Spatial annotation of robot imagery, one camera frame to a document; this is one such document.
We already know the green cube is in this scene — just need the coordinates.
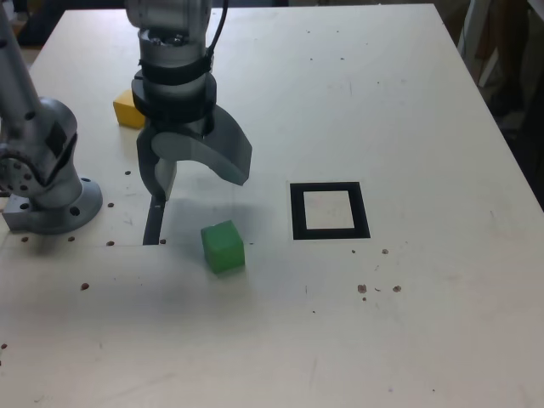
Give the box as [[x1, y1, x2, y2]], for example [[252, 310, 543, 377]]
[[200, 219, 247, 275]]

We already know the yellow cube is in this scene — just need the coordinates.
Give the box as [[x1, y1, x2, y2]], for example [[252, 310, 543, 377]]
[[112, 88, 146, 130]]

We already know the black tape strip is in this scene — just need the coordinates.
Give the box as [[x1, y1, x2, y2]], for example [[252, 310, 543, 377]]
[[142, 195, 167, 247]]

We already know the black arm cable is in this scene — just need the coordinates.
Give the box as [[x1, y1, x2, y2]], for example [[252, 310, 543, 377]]
[[205, 0, 230, 71]]

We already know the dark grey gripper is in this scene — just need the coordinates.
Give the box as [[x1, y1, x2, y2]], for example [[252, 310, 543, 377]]
[[135, 105, 254, 202]]

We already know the black tape square outline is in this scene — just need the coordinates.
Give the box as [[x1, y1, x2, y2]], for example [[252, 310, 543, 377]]
[[289, 181, 371, 241]]

